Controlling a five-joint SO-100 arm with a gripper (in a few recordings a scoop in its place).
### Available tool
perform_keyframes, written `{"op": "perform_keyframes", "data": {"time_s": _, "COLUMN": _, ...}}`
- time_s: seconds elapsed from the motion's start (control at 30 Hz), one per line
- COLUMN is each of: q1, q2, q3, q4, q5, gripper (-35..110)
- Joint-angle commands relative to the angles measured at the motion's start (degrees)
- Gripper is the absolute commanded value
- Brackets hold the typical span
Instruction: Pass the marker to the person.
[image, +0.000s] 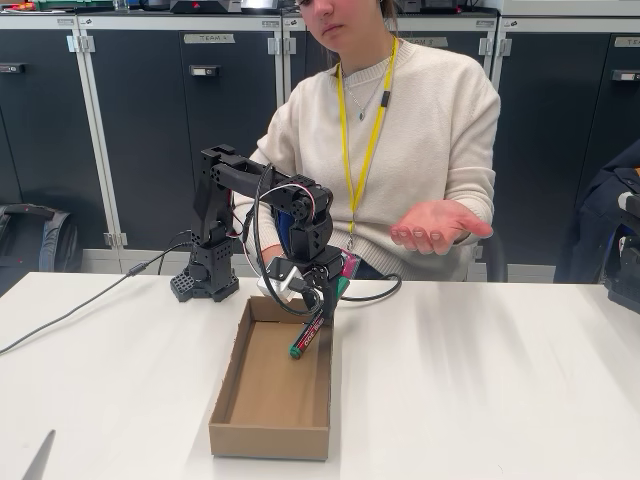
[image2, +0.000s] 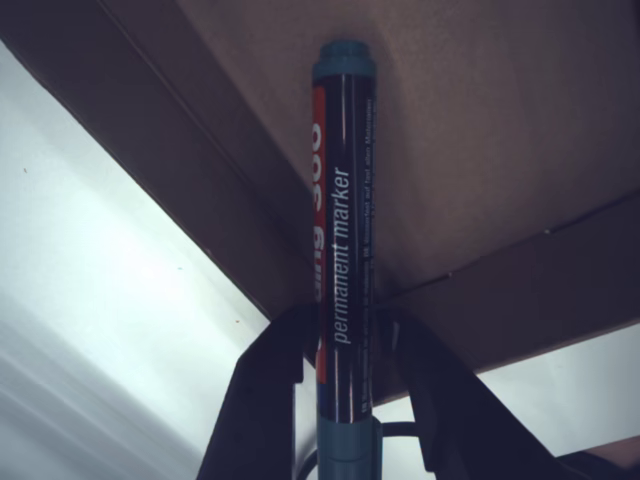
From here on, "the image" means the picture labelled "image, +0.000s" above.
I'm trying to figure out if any green red permanent marker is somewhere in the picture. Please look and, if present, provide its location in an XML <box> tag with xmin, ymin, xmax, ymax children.
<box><xmin>287</xmin><ymin>275</ymin><xmax>352</xmax><ymax>362</ymax></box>

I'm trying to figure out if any person's left forearm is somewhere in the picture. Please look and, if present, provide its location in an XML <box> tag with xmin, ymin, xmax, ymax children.
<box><xmin>449</xmin><ymin>189</ymin><xmax>501</xmax><ymax>246</ymax></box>

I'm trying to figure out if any person's right forearm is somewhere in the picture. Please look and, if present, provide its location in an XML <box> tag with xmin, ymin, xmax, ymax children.
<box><xmin>232</xmin><ymin>184</ymin><xmax>284</xmax><ymax>261</ymax></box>

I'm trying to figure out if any person's left hand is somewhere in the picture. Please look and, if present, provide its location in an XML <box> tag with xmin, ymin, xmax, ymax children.
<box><xmin>389</xmin><ymin>199</ymin><xmax>494</xmax><ymax>256</ymax></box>

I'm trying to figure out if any pink white box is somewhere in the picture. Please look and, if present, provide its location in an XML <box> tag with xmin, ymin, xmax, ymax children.
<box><xmin>341</xmin><ymin>249</ymin><xmax>361</xmax><ymax>281</ymax></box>

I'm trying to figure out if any brown cardboard box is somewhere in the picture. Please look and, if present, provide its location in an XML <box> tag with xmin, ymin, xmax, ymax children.
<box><xmin>208</xmin><ymin>294</ymin><xmax>335</xmax><ymax>462</ymax></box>

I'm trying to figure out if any woman in cream sweater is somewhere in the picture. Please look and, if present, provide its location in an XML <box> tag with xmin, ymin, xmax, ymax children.
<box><xmin>234</xmin><ymin>0</ymin><xmax>502</xmax><ymax>281</ymax></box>

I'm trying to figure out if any dark navy jacket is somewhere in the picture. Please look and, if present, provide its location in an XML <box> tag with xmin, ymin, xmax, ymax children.
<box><xmin>572</xmin><ymin>139</ymin><xmax>640</xmax><ymax>284</ymax></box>

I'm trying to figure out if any dark item with red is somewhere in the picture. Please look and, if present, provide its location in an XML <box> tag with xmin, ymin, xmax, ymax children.
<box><xmin>419</xmin><ymin>0</ymin><xmax>464</xmax><ymax>15</ymax></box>

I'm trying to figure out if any black flat device case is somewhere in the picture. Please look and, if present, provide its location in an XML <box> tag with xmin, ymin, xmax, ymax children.
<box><xmin>169</xmin><ymin>0</ymin><xmax>244</xmax><ymax>15</ymax></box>

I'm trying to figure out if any gray black backpack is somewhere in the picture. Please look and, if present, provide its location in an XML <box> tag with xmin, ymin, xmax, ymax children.
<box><xmin>0</xmin><ymin>202</ymin><xmax>84</xmax><ymax>296</ymax></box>

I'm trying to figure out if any green board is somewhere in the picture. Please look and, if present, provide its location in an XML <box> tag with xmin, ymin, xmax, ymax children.
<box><xmin>37</xmin><ymin>0</ymin><xmax>116</xmax><ymax>11</ymax></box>

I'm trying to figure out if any white gripper camera box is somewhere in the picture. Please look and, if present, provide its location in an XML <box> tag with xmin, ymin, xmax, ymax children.
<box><xmin>256</xmin><ymin>256</ymin><xmax>305</xmax><ymax>305</ymax></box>

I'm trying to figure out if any black camera cable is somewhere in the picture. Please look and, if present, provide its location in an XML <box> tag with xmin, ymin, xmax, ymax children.
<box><xmin>247</xmin><ymin>162</ymin><xmax>404</xmax><ymax>319</ymax></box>

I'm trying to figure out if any yellow lanyard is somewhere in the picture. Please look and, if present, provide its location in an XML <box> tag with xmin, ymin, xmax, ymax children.
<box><xmin>335</xmin><ymin>34</ymin><xmax>401</xmax><ymax>236</ymax></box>

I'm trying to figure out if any thin necklace with pendant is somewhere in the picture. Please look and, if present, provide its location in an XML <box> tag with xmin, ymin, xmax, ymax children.
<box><xmin>342</xmin><ymin>69</ymin><xmax>386</xmax><ymax>122</ymax></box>

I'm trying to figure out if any gray power cable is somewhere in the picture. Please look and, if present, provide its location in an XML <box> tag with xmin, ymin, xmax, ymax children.
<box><xmin>0</xmin><ymin>229</ymin><xmax>196</xmax><ymax>356</ymax></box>

